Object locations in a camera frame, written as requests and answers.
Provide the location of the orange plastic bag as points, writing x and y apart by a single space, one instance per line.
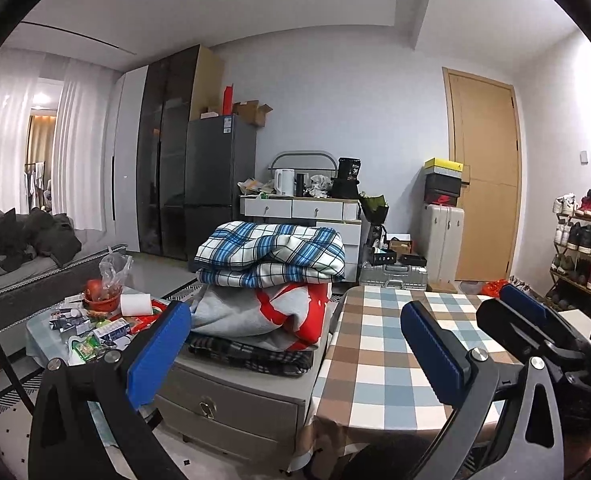
493 287

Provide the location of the heap of small packets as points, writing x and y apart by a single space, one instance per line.
90 335

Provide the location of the glass coffee table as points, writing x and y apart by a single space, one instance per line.
40 340

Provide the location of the red black shoe box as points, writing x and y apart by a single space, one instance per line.
440 200

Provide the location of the paper clutter heap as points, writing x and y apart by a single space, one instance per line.
250 186

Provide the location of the clear plastic bag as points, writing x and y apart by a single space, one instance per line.
112 270

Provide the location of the black paper bag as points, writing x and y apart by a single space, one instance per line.
348 177

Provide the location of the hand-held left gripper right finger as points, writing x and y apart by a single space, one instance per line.
430 355

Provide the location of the open cardboard box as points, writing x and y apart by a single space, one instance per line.
253 111

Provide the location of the grey metal frame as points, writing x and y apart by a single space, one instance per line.
303 152

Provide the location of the white cloth heap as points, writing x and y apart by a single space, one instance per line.
320 185

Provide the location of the checked tablecloth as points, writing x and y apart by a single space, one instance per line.
375 360

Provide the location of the grey refrigerator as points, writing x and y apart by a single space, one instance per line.
215 180

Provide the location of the grey sofa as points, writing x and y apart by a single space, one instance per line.
35 282

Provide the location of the dark wrapped flower bouquet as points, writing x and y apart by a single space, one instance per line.
375 207

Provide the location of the white hard suitcase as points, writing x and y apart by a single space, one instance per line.
443 242

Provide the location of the white sheer curtain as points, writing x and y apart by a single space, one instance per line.
85 160

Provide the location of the black box with white marks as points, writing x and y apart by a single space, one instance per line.
383 256

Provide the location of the brown cardboard box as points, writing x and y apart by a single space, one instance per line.
400 245

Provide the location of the wooden door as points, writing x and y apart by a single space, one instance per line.
485 160

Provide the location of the red bowl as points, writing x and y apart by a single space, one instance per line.
100 304

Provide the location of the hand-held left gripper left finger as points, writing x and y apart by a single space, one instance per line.
158 355

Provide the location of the black bottle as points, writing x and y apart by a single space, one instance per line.
302 185

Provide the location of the wooden shoe rack with shoes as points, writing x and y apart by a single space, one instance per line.
583 237

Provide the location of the silver hard suitcase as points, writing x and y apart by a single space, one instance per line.
393 275

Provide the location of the dark plaid garment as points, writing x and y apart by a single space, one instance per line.
255 357

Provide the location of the yellow grey shoe box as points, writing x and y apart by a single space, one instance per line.
444 166

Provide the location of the red grey sweatshirt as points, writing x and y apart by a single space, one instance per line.
235 310

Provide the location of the white drawer desk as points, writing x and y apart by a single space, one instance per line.
295 208

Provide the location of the toilet paper roll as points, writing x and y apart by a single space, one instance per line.
135 304

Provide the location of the patterned floor rug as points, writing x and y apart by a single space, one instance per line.
5 435

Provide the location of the blue white plaid shirt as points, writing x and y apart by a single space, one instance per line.
270 255

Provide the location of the grey drawer cabinet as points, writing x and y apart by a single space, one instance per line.
235 410

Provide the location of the dark blanket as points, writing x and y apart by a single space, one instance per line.
25 240

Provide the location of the dark glass wardrobe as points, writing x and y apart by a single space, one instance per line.
168 160

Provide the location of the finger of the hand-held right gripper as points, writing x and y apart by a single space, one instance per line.
500 320
523 300

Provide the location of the white electric kettle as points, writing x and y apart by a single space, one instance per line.
284 182

